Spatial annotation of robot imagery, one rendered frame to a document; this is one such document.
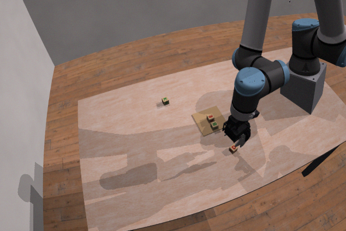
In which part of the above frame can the tan square mat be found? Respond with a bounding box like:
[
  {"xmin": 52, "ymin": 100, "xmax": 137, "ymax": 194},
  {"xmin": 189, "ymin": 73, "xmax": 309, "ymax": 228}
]
[{"xmin": 192, "ymin": 106, "xmax": 226, "ymax": 136}]

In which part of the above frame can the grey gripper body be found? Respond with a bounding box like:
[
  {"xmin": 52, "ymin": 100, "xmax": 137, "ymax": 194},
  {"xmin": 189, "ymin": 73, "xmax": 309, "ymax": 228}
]
[{"xmin": 222, "ymin": 115, "xmax": 250, "ymax": 143}]

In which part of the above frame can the wooden letter block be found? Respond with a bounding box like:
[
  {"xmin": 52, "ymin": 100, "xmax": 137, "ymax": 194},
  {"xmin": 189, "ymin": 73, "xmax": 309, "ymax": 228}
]
[
  {"xmin": 229, "ymin": 144, "xmax": 238, "ymax": 154},
  {"xmin": 210, "ymin": 121, "xmax": 219, "ymax": 130},
  {"xmin": 162, "ymin": 97, "xmax": 169, "ymax": 105},
  {"xmin": 206, "ymin": 114, "xmax": 214, "ymax": 123}
]

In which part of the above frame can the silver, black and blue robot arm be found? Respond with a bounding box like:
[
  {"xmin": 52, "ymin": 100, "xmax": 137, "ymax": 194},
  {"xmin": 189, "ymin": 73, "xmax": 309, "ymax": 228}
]
[{"xmin": 230, "ymin": 0, "xmax": 346, "ymax": 121}]

